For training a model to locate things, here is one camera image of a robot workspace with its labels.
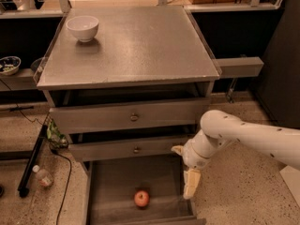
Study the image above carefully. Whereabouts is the middle grey drawer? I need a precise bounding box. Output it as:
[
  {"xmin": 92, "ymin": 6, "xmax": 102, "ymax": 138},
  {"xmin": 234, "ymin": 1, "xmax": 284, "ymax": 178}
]
[{"xmin": 69, "ymin": 135, "xmax": 191, "ymax": 161}]

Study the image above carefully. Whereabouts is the black floor cable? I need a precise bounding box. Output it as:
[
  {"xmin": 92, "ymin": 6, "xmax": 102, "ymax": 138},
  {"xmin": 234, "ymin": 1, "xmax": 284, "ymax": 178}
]
[{"xmin": 50, "ymin": 148, "xmax": 73, "ymax": 225}]

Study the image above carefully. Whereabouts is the grey drawer cabinet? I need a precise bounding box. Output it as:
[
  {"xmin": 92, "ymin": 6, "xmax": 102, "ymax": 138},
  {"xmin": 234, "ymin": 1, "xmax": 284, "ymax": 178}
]
[{"xmin": 37, "ymin": 6, "xmax": 219, "ymax": 225}]

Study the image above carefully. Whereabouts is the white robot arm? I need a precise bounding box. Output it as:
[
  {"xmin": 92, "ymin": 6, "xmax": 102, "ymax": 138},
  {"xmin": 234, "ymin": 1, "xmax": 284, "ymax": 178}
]
[{"xmin": 171, "ymin": 110, "xmax": 300, "ymax": 200}]

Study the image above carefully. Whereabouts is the grey side shelf beam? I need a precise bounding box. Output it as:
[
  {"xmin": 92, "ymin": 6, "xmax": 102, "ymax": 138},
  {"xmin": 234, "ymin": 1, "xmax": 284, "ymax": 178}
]
[{"xmin": 217, "ymin": 57, "xmax": 263, "ymax": 79}]

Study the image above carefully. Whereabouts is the white board corner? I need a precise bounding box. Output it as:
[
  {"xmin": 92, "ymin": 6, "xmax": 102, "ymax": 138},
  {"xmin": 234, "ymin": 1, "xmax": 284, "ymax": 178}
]
[{"xmin": 279, "ymin": 166, "xmax": 300, "ymax": 207}]

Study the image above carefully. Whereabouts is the bottom grey drawer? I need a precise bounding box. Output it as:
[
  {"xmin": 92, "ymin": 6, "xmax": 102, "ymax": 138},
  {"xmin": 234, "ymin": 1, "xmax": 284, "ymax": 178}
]
[{"xmin": 86, "ymin": 155, "xmax": 206, "ymax": 225}]

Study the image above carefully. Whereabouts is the patterned small bowl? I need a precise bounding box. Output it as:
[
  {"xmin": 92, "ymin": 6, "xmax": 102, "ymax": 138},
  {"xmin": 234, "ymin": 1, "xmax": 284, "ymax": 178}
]
[{"xmin": 0, "ymin": 56, "xmax": 22, "ymax": 76}]

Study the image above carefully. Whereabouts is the plastic water bottle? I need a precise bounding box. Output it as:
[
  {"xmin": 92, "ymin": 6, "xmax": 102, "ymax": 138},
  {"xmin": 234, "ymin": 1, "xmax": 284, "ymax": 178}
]
[{"xmin": 32, "ymin": 165, "xmax": 53, "ymax": 188}]

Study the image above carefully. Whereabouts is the green snack bag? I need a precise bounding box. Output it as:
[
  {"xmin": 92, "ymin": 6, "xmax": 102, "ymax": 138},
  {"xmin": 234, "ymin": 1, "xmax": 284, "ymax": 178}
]
[{"xmin": 46, "ymin": 120, "xmax": 68, "ymax": 148}]

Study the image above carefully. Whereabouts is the red apple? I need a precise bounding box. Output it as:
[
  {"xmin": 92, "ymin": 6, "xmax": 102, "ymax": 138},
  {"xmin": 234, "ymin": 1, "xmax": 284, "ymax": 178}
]
[{"xmin": 134, "ymin": 190, "xmax": 150, "ymax": 208}]

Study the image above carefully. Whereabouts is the top grey drawer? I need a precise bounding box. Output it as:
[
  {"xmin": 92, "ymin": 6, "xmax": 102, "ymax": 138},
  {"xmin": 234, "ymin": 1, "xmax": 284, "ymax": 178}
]
[{"xmin": 50, "ymin": 97, "xmax": 210, "ymax": 134}]

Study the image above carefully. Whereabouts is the black metal bar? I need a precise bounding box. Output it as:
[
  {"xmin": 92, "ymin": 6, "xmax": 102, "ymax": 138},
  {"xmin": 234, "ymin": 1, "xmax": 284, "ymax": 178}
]
[{"xmin": 18, "ymin": 125, "xmax": 47, "ymax": 198}]

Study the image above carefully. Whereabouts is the grey drawer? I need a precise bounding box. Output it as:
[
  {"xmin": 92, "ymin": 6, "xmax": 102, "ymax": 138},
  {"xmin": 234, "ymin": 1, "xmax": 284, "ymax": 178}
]
[
  {"xmin": 50, "ymin": 97, "xmax": 210, "ymax": 134},
  {"xmin": 86, "ymin": 155, "xmax": 206, "ymax": 225},
  {"xmin": 69, "ymin": 135, "xmax": 191, "ymax": 161}
]

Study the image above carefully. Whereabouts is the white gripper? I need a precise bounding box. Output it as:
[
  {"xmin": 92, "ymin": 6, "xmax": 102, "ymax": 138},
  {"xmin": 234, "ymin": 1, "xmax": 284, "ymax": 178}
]
[{"xmin": 171, "ymin": 140, "xmax": 210, "ymax": 200}]

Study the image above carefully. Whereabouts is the white ceramic bowl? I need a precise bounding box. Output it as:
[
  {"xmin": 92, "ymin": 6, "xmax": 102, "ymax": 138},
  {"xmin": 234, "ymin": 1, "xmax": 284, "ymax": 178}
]
[{"xmin": 66, "ymin": 16, "xmax": 99, "ymax": 42}]

